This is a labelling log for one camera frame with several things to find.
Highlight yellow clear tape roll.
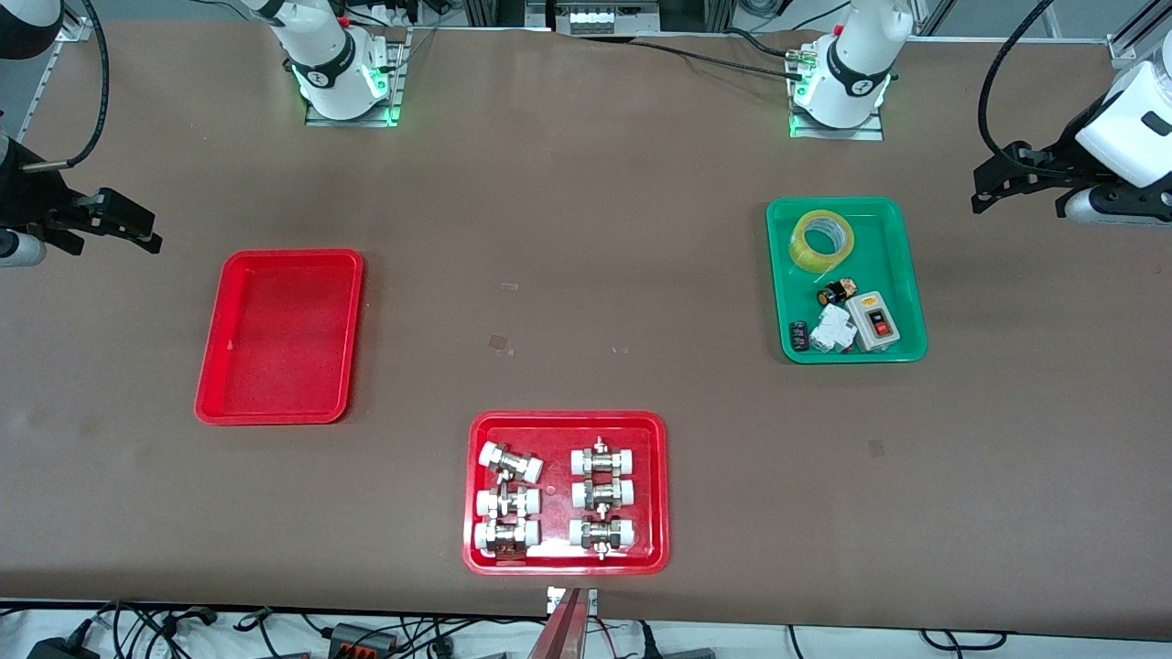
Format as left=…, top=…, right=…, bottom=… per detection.
left=790, top=209, right=855, bottom=274

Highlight green plastic tray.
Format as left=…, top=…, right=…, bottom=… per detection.
left=765, top=197, right=928, bottom=365

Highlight empty red plastic tray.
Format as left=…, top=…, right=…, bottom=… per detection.
left=194, top=249, right=364, bottom=427

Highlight red tray with fittings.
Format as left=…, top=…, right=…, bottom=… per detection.
left=462, top=410, right=670, bottom=576

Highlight white circuit breaker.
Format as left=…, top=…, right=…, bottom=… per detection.
left=809, top=304, right=858, bottom=355

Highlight black power adapter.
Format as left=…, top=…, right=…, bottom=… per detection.
left=27, top=635, right=102, bottom=659

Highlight white power strip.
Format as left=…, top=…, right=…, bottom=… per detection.
left=568, top=5, right=660, bottom=36

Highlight metal valve fitting white caps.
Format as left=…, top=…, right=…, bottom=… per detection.
left=570, top=438, right=638, bottom=477
left=479, top=442, right=544, bottom=484
left=475, top=485, right=541, bottom=519
left=571, top=478, right=635, bottom=511
left=473, top=518, right=540, bottom=557
left=569, top=514, right=637, bottom=559

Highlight grey orange connector box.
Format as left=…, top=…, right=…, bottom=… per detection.
left=328, top=622, right=400, bottom=656

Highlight red metal bar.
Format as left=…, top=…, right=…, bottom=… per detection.
left=526, top=589, right=589, bottom=659

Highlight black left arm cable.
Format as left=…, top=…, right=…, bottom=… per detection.
left=977, top=0, right=1056, bottom=167

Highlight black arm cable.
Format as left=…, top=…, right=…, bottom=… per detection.
left=977, top=0, right=1056, bottom=167
left=22, top=0, right=111, bottom=173

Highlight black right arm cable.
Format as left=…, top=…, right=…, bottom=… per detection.
left=22, top=0, right=111, bottom=173

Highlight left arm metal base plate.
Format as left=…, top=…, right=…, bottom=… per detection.
left=789, top=87, right=885, bottom=141

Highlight grey switch box red button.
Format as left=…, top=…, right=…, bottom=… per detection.
left=845, top=291, right=902, bottom=353

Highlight short black table cable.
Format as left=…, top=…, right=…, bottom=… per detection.
left=723, top=27, right=799, bottom=59

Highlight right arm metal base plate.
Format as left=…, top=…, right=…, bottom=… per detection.
left=305, top=27, right=409, bottom=127

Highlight long black table cable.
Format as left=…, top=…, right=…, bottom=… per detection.
left=630, top=38, right=796, bottom=78

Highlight black looped floor cable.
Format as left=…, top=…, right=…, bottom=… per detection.
left=919, top=629, right=1010, bottom=652

